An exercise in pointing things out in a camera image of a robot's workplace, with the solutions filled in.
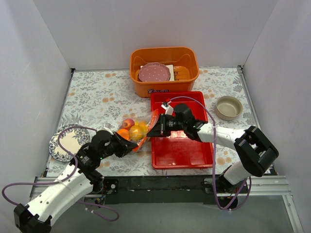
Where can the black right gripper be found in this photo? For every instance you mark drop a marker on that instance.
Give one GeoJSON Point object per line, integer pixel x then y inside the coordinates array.
{"type": "Point", "coordinates": [163, 124]}

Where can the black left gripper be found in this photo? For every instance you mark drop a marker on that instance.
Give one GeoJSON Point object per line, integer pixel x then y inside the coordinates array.
{"type": "Point", "coordinates": [119, 144]}

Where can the orange tangerine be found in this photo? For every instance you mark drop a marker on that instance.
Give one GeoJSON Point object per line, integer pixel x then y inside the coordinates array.
{"type": "Point", "coordinates": [124, 133]}

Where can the yellow green mango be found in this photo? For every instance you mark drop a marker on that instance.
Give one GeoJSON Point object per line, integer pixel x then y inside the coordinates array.
{"type": "Point", "coordinates": [144, 126]}

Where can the yellow lemon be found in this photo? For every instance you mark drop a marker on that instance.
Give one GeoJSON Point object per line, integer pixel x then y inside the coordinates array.
{"type": "Point", "coordinates": [136, 133]}

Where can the clear zip top bag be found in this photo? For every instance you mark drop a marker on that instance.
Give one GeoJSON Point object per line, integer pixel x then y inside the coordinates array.
{"type": "Point", "coordinates": [150, 119]}

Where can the red pomegranate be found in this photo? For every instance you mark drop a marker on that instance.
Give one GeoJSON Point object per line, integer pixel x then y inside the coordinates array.
{"type": "Point", "coordinates": [127, 123]}

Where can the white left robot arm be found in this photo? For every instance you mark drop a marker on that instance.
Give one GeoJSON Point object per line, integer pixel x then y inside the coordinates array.
{"type": "Point", "coordinates": [79, 178]}

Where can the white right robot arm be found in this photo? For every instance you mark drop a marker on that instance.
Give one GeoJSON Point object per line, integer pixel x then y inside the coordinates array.
{"type": "Point", "coordinates": [255, 151]}

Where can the red plastic tray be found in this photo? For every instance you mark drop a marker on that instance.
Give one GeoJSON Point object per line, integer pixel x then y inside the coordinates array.
{"type": "Point", "coordinates": [177, 151]}

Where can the blue floral plate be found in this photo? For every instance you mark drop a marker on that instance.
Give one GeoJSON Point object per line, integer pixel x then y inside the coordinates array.
{"type": "Point", "coordinates": [72, 139]}

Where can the floral tablecloth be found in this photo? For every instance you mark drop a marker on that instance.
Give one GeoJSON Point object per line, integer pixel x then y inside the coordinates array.
{"type": "Point", "coordinates": [99, 97]}

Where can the pink dotted plate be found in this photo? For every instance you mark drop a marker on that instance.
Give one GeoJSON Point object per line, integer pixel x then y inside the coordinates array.
{"type": "Point", "coordinates": [154, 72]}

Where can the beige ceramic bowl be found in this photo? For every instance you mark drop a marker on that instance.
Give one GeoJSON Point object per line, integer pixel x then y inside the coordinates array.
{"type": "Point", "coordinates": [228, 108]}

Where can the orange plastic bin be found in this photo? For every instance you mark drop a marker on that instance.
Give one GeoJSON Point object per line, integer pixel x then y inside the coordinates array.
{"type": "Point", "coordinates": [163, 69]}

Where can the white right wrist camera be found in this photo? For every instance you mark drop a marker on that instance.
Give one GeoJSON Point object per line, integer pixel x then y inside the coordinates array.
{"type": "Point", "coordinates": [167, 107]}

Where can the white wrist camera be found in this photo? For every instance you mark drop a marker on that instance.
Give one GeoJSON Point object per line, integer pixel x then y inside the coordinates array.
{"type": "Point", "coordinates": [167, 107]}
{"type": "Point", "coordinates": [107, 127]}

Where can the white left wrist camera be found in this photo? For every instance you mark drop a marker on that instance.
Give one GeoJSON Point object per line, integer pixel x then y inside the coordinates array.
{"type": "Point", "coordinates": [107, 127]}

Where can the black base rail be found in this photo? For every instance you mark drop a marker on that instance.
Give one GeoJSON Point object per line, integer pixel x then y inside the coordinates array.
{"type": "Point", "coordinates": [156, 189]}

